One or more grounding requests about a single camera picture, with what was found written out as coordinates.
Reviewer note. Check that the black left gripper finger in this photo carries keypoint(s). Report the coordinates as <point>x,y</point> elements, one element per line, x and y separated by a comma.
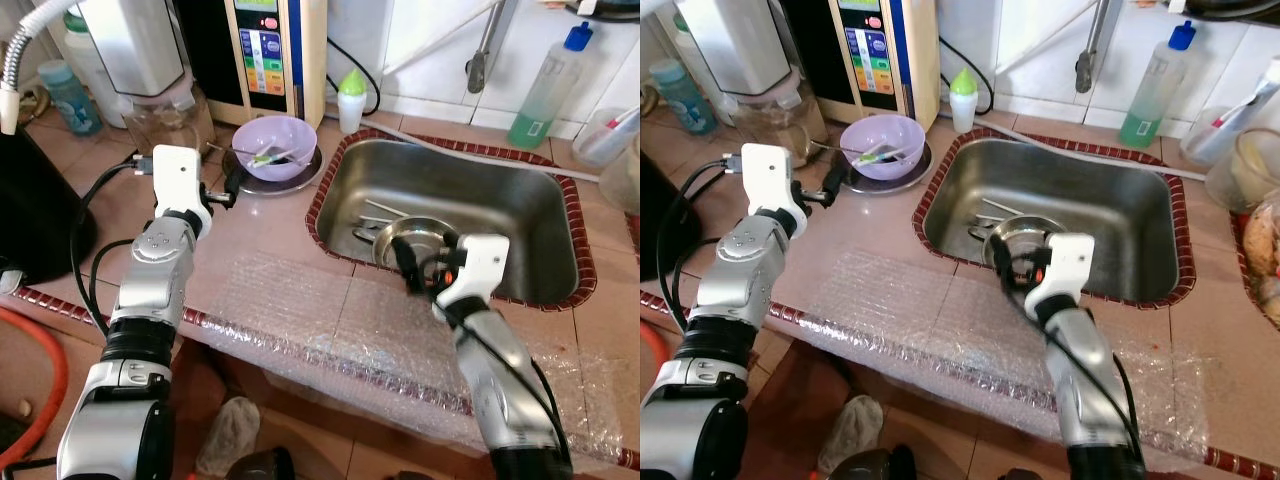
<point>836,176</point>
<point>235,176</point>

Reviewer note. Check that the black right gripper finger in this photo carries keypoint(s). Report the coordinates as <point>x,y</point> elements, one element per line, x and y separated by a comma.
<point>407,265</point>
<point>1003,264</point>

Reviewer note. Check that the shallow stainless steel bowl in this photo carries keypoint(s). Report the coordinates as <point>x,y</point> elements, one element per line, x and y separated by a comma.
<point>395,245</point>
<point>1025,228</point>

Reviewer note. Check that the purple plastic bowl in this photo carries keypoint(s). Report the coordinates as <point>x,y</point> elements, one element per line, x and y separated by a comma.
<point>280,135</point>
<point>885,133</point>

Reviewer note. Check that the stainless steel plate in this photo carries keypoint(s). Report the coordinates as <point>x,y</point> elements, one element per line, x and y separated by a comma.
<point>920,175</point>
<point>310,175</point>

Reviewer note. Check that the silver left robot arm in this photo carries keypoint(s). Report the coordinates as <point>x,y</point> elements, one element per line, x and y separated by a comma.
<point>735,280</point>
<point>155,270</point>

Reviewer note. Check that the steel spoon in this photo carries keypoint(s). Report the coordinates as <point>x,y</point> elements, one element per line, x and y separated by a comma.
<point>368,233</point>
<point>983,232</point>

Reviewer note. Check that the pale chopstick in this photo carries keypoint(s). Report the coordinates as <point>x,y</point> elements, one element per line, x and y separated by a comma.
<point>990,217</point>
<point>380,217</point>
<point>388,208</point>
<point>998,208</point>

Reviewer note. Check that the clear glass jar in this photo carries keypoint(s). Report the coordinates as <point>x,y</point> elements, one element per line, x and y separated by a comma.
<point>165,125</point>
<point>775,125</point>

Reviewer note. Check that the stainless steel sink basin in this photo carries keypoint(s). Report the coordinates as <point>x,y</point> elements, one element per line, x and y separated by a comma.
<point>480,200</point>
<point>1090,200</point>

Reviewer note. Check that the clear bubble wrap sheet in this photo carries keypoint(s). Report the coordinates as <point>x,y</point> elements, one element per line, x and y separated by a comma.
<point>900,300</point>
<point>300,300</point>

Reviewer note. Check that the beige and blue water ionizer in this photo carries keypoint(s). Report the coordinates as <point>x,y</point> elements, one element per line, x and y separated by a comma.
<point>915,60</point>
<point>300,60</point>

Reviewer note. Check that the white bottle with green cap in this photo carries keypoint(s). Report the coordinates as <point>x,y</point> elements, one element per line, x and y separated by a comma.
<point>351,105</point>
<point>962,105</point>

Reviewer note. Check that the white appliance body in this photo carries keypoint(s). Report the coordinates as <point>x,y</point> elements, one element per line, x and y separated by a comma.
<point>740,45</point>
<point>135,45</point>

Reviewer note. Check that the teal plastic bottle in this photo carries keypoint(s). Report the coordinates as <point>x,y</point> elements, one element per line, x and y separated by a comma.
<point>682,98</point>
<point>72,100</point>

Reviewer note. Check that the black kettle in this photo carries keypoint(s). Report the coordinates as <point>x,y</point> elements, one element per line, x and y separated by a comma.
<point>40,210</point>
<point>648,200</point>

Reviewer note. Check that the white jar with green lid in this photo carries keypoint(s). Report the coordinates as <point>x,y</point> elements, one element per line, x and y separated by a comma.
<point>85,55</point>
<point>690,45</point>

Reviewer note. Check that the clear plastic cup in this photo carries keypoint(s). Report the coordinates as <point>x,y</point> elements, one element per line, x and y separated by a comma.
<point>1200,140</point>
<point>595,145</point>

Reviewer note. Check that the translucent plastic container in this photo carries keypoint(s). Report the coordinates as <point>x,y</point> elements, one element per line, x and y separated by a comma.
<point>622,180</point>
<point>1245,175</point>

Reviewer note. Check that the blue capped dish soap bottle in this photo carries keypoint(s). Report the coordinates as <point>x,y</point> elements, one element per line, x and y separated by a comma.
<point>1155,90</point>
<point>545,95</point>

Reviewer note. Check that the steel gooseneck faucet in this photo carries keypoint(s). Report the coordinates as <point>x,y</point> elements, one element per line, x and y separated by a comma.
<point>478,70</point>
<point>1085,70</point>

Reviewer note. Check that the white and red toothbrush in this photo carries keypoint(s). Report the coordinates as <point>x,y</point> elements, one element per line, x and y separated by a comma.
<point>1230,125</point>
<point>618,128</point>

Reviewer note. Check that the bagged fried food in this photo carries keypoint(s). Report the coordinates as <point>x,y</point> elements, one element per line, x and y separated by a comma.
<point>1262,260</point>

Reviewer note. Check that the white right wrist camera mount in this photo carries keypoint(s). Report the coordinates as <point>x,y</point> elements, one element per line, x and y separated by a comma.
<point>485,260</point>
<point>1070,258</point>

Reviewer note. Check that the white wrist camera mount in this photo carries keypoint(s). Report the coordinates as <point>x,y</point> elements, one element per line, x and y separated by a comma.
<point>178,180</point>
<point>770,180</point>
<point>485,260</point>
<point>1070,258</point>

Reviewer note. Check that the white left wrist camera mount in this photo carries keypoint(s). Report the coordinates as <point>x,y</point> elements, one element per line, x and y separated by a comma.
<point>178,180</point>
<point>770,180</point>

